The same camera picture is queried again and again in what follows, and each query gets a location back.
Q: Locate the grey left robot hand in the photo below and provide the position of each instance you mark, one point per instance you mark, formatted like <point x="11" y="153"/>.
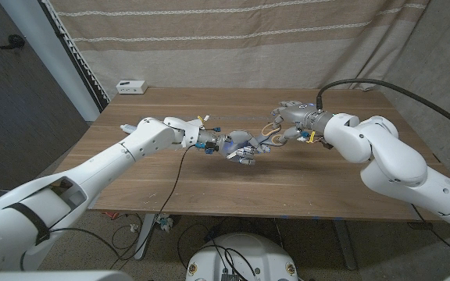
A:
<point x="238" y="142"/>

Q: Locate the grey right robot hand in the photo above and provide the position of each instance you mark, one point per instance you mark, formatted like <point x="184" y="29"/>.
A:
<point x="303" y="114"/>

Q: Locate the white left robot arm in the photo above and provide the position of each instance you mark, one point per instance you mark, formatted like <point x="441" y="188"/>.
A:
<point x="131" y="150"/>

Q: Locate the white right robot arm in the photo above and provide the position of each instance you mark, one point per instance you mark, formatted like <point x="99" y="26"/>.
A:
<point x="397" y="164"/>

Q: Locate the white toothpaste tube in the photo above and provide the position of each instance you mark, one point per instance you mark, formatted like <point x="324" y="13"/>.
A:
<point x="126" y="127"/>

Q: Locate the beige striped curtain backdrop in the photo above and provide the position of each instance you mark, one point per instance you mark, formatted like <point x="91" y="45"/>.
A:
<point x="229" y="58"/>

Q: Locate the crumpled blue white scrap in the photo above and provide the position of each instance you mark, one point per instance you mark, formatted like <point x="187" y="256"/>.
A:
<point x="164" y="222"/>

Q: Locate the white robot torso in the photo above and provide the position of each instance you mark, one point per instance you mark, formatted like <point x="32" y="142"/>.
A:
<point x="244" y="253"/>

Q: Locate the white power strip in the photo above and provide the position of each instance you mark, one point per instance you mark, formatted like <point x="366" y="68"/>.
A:
<point x="132" y="87"/>

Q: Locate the grey metal table leg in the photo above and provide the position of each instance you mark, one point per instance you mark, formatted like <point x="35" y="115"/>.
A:
<point x="145" y="234"/>
<point x="345" y="246"/>

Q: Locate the small white floor scrap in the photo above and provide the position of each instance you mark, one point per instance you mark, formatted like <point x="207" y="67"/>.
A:
<point x="133" y="227"/>

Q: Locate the black torso connector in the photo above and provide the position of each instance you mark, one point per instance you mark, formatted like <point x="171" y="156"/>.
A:
<point x="231" y="278"/>

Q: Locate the small red floor object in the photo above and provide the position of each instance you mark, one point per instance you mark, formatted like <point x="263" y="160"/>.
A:
<point x="111" y="214"/>

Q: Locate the black strip with zigzag trim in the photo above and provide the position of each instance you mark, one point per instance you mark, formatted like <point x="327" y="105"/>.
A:
<point x="78" y="60"/>

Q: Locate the dark grey door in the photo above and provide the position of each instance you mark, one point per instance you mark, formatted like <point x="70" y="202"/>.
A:
<point x="22" y="117"/>

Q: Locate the white robot chest panel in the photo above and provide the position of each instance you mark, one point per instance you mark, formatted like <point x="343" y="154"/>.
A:
<point x="53" y="276"/>

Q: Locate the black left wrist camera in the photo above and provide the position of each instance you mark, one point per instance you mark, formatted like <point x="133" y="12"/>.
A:
<point x="210" y="147"/>

